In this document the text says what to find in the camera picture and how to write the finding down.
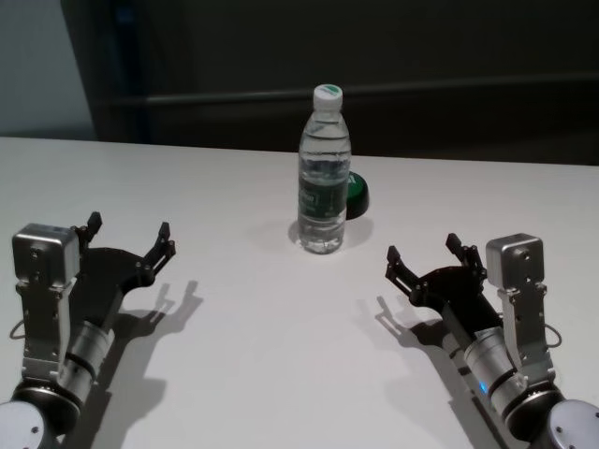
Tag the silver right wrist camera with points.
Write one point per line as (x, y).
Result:
(517, 266)

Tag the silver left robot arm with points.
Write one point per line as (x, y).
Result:
(84, 346)

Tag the blue vertical metal post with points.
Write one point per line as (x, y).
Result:
(133, 70)

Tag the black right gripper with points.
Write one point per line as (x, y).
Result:
(456, 294)

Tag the green YES push button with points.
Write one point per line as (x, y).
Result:
(358, 194)

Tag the grey horizontal metal rail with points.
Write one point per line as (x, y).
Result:
(421, 96)

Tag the clear plastic water bottle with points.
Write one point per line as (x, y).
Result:
(324, 187)

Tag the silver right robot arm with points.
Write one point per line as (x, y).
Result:
(491, 369)

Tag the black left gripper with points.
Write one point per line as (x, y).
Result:
(103, 276)

